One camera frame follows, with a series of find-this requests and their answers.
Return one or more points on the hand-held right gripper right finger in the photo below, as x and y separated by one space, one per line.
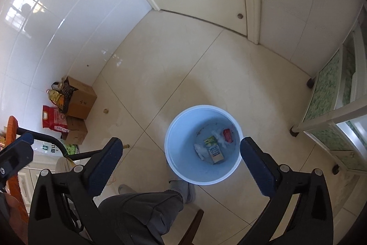
255 167

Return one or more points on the black curved bar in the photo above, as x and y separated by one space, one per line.
43 136

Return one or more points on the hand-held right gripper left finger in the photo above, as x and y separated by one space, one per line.
104 166

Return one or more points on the red rice bag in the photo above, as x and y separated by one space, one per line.
53 118

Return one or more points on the small cardboard box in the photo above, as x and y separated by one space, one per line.
75 130

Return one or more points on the red snack packet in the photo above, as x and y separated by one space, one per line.
228 135

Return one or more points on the white plastic trash bucket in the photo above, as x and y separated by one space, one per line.
183 156

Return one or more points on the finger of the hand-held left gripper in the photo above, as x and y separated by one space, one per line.
15 154

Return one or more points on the green yellow small wrapper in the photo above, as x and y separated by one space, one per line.
210 141

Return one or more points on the crumpled white tissue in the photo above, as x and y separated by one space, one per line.
201 150
220 139

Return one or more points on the brown wooden chair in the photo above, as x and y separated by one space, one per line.
192 225

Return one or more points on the grey shoe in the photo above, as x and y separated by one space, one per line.
125 189
183 190

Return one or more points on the yellow green drink carton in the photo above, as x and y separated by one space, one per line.
216 153

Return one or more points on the person's leg grey trousers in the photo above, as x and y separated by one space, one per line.
140 213

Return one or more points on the white panelled kitchen cabinet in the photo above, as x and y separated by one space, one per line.
25 184

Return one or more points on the white cabinet green glass panels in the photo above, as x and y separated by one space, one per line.
326 95

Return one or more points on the black patterned bag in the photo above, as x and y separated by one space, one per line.
68 91

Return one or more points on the green plastic bag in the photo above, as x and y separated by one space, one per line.
71 149

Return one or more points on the large cardboard box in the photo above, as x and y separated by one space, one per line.
83 98

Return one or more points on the white sack green print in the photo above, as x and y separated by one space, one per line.
48 148

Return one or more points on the yellow cooking oil bottle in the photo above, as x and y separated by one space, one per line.
56 100

